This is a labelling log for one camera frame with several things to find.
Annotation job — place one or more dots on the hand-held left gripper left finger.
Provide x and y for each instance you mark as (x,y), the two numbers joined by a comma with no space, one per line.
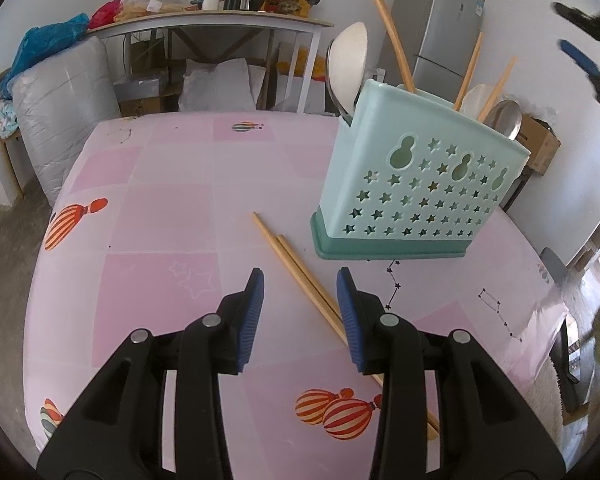
(247,325)

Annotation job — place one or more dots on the grey box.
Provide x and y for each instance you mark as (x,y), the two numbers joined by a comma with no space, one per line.
(140,87)

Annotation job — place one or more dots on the plain brown cardboard box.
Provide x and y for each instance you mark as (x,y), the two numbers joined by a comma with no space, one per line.
(145,106)

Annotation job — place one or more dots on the cardboard box with dark label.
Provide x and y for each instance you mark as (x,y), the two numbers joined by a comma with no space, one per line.
(540,140)

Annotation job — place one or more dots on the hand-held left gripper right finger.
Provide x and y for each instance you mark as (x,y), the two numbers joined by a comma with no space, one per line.
(352,325)

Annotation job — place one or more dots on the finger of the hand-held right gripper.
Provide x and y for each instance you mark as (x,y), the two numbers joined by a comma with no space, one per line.
(580,57)
(590,22)

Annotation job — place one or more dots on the patterned cloth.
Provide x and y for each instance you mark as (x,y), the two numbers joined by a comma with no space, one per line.
(7,117)

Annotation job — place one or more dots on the mint green utensil holder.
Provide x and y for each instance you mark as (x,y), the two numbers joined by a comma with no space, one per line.
(380,125)

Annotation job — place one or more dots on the red bag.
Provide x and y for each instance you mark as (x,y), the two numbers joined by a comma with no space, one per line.
(105,12)

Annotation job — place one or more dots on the white pillow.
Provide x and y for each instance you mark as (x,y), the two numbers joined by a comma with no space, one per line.
(215,85)

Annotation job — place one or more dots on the silver refrigerator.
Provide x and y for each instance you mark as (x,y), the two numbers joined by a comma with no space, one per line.
(440,10)

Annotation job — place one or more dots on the bag of yellow packets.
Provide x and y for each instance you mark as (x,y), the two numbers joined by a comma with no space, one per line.
(150,5)

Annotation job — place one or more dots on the side table with white legs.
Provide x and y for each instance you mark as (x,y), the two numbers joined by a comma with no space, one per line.
(230,17)

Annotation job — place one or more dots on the blue plastic bag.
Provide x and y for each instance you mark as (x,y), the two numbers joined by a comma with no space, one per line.
(45,40)

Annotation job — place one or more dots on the metal spoon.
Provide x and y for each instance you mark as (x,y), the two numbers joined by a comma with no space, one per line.
(332,90)
(502,117)

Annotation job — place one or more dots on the grey plastic-wrapped bundle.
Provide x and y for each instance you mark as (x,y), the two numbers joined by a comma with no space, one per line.
(60,110)

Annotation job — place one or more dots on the pink balloon-print tablecloth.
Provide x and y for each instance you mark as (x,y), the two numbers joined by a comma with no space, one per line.
(180,210)

